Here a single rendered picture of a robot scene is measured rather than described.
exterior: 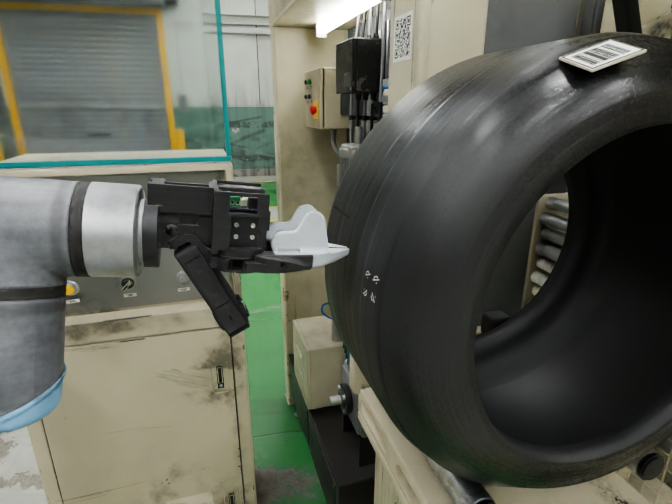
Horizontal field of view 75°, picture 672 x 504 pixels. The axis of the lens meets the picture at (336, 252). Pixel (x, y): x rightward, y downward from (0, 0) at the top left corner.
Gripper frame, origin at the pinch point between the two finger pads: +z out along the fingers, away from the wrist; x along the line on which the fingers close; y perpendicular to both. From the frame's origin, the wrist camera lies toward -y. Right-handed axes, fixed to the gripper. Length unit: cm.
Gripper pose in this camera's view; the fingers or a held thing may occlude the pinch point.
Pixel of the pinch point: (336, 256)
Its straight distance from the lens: 50.0
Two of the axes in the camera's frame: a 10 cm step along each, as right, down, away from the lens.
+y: 1.2, -9.5, -2.8
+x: -2.8, -3.0, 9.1
